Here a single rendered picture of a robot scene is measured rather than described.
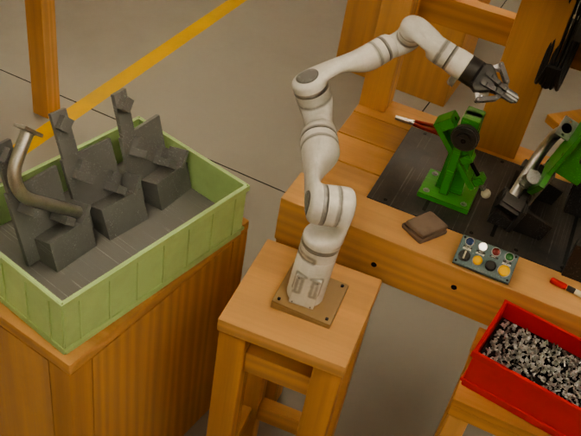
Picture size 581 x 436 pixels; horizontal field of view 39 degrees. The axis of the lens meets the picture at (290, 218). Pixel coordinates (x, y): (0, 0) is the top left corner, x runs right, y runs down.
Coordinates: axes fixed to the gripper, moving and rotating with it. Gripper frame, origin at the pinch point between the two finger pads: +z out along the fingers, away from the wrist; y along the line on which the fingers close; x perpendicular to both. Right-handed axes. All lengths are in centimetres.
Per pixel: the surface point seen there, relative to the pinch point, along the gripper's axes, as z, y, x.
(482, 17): -17.8, 23.4, 26.8
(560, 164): 19.3, -9.4, -5.3
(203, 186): -56, -64, 8
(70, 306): -57, -102, -38
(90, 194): -75, -82, -11
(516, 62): -2.5, 15.8, 22.0
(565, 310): 40, -40, -7
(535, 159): 15.7, -7.7, 10.7
